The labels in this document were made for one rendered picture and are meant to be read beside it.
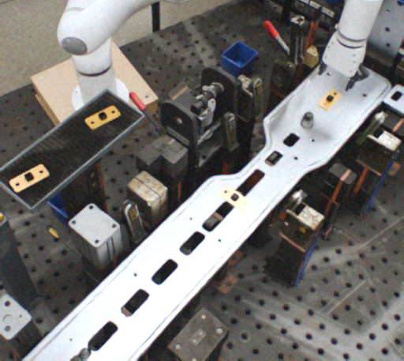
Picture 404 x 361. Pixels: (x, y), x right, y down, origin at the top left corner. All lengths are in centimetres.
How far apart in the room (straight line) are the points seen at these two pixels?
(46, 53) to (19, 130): 132
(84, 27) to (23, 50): 180
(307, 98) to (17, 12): 227
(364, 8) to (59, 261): 110
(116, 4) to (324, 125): 68
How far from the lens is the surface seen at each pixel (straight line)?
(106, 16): 159
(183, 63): 223
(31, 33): 348
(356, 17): 151
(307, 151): 162
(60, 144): 141
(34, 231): 183
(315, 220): 145
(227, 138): 157
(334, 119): 172
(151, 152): 145
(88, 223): 134
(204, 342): 130
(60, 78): 206
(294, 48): 170
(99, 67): 177
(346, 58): 160
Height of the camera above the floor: 226
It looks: 54 degrees down
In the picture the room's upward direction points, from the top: 5 degrees clockwise
